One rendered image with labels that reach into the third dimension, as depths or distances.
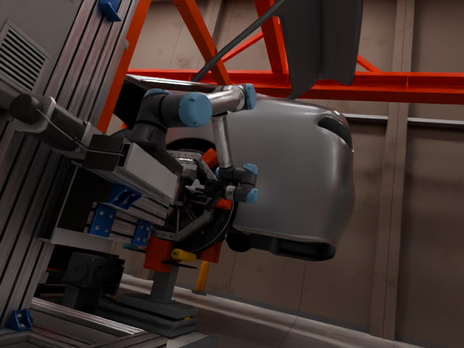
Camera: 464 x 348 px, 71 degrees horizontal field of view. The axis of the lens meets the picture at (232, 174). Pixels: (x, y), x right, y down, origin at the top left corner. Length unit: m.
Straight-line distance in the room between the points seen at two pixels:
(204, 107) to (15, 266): 0.72
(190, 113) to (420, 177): 5.42
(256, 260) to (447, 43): 5.32
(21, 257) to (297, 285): 4.99
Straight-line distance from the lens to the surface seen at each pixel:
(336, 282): 5.71
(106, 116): 2.21
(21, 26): 0.95
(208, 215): 1.86
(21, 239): 1.05
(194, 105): 1.10
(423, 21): 7.87
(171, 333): 1.92
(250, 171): 1.60
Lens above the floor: 0.49
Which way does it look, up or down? 16 degrees up
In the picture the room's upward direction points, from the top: 12 degrees clockwise
